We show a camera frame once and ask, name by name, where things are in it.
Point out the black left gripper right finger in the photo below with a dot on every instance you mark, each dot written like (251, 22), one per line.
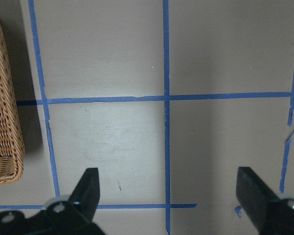
(269, 213)

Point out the brown wicker basket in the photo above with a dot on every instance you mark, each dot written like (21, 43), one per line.
(12, 149)

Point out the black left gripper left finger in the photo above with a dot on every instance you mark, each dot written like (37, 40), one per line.
(72, 216)

